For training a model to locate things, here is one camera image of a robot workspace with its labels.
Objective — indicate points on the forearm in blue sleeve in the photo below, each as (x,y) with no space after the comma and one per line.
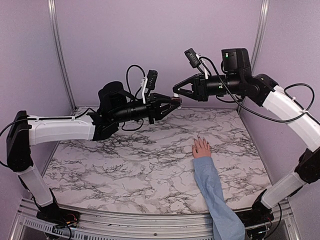
(226,224)

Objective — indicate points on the aluminium corner post right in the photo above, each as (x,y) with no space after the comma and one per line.
(260,33)

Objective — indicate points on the aluminium corner post left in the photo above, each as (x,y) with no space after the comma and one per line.
(59,52)

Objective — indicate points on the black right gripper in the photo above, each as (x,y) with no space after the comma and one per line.
(199,92)

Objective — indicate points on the dark red nail polish bottle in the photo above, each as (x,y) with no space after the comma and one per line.
(177,100)

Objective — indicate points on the aluminium corner post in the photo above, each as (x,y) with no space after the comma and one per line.
(59,52)
(260,33)

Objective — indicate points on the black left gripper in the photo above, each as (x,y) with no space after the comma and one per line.
(154,102)

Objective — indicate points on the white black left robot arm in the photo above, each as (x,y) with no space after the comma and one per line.
(116,106)

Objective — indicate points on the person's hand with painted nails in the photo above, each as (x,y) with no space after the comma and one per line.
(201,148)

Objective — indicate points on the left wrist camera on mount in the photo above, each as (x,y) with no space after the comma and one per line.
(148,84)

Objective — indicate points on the aluminium front frame rail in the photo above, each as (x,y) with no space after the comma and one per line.
(104,225)

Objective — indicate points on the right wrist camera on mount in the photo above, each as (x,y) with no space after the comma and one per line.
(196,63)

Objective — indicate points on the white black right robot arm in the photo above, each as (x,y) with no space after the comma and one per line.
(266,93)

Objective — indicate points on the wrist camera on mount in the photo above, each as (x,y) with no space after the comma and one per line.
(196,63)
(148,84)

